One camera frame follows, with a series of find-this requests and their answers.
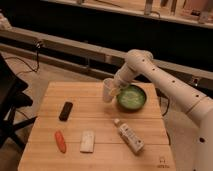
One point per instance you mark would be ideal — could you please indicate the orange carrot toy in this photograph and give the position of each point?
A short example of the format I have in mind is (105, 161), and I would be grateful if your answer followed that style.
(60, 141)

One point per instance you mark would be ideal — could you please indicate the black office chair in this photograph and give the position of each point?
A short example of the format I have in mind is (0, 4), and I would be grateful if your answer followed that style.
(12, 97)

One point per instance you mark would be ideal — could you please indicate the black rectangular block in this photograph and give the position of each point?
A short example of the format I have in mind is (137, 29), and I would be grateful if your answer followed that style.
(65, 111)

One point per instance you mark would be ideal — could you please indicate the white sponge block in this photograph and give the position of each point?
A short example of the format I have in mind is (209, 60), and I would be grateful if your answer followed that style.
(87, 142)

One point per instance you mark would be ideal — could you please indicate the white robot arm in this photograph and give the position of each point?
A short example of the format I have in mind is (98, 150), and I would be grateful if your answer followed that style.
(195, 104)

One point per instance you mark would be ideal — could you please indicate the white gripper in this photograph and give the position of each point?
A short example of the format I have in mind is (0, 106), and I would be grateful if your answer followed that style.
(121, 79)

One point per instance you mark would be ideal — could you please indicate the green ceramic bowl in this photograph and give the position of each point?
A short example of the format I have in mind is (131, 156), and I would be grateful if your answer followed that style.
(131, 98)

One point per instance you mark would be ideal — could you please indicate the white plastic bottle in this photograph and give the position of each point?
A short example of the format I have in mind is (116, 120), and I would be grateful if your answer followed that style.
(129, 136)

